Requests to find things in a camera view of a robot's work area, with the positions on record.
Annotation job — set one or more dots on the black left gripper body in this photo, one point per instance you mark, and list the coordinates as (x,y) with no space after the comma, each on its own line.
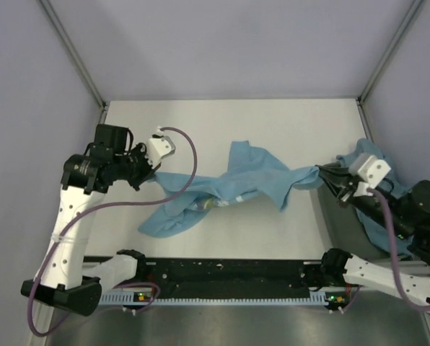
(133,167)

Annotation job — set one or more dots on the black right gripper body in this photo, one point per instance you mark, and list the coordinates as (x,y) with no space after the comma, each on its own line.
(370,205)

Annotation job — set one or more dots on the light blue printed t-shirt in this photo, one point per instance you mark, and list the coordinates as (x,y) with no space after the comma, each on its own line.
(252,172)

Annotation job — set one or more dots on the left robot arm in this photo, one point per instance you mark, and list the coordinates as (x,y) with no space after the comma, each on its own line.
(61,281)

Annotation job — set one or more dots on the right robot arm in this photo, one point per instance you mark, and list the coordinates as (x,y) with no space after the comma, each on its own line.
(355,271)

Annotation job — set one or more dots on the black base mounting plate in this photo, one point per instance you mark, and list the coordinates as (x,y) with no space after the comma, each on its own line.
(233,278)

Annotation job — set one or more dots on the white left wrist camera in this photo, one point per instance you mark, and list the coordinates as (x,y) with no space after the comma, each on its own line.
(159,147)

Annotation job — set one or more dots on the aluminium frame post left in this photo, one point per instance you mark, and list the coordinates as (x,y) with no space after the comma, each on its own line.
(71,51)

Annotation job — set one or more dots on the aluminium frame post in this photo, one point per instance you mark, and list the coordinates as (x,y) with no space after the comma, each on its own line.
(71,51)
(406,23)

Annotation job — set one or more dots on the aluminium frame post right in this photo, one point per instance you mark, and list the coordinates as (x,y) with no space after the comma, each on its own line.
(406,23)

